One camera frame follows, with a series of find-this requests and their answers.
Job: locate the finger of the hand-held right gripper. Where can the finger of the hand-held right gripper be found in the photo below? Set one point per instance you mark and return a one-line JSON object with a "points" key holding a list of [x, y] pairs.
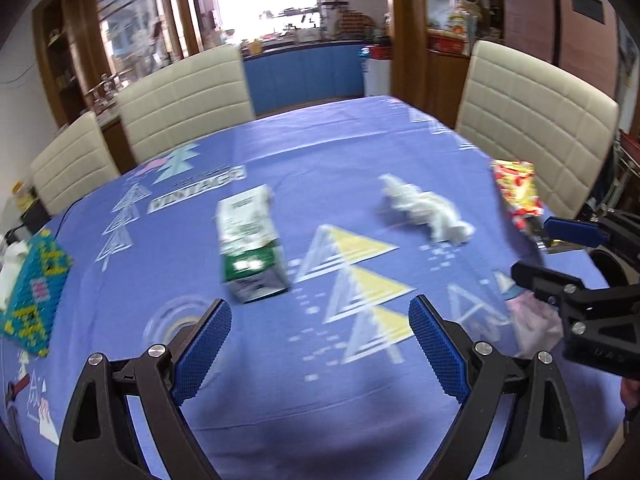
{"points": [[545, 280], [575, 230]]}

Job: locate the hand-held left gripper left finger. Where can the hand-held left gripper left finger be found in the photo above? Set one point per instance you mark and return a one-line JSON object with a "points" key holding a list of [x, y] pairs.
{"points": [[205, 345]]}

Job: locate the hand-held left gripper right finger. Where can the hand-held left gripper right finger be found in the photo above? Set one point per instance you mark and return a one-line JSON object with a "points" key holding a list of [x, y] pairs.
{"points": [[437, 345]]}

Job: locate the red yellow snack wrapper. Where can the red yellow snack wrapper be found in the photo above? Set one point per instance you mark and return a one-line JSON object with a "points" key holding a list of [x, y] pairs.
{"points": [[517, 190]]}

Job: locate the person's right hand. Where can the person's right hand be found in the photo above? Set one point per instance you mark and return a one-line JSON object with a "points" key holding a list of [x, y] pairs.
{"points": [[632, 400]]}

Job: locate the green white milk carton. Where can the green white milk carton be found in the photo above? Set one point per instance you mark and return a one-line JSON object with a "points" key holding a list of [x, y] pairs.
{"points": [[250, 240]]}

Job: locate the blue printed tablecloth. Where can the blue printed tablecloth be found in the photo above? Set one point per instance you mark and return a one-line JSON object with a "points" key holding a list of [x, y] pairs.
{"points": [[300, 410]]}

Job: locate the cream padded chair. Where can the cream padded chair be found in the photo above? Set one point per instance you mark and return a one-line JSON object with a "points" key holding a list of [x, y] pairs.
{"points": [[535, 115], [70, 165], [185, 105]]}

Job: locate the crumpled white tissue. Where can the crumpled white tissue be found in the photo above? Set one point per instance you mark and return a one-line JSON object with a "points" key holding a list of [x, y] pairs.
{"points": [[425, 210]]}

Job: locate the teal beaded tissue box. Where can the teal beaded tissue box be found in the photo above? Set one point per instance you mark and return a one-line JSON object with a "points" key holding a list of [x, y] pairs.
{"points": [[35, 290]]}

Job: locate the white tissue sheet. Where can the white tissue sheet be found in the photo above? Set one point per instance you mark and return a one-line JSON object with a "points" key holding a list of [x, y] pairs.
{"points": [[12, 270]]}

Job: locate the small black box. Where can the small black box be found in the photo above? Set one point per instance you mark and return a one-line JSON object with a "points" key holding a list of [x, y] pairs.
{"points": [[35, 217]]}

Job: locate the yellow bottle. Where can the yellow bottle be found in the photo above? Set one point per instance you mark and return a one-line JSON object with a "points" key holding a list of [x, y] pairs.
{"points": [[22, 195]]}

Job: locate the white bin red lid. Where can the white bin red lid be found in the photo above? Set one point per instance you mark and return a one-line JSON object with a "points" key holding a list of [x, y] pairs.
{"points": [[377, 75]]}

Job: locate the wooden shelf with goods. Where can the wooden shelf with goods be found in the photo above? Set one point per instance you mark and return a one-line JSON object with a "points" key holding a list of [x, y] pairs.
{"points": [[460, 5]]}

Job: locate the wooden pillar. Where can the wooden pillar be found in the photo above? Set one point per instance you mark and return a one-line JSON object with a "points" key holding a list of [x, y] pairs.
{"points": [[407, 35]]}

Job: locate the blue counter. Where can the blue counter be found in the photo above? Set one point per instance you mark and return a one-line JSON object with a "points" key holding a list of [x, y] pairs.
{"points": [[305, 77]]}

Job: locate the wooden glass display cabinet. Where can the wooden glass display cabinet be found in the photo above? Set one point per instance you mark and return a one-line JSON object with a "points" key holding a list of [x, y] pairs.
{"points": [[75, 35]]}

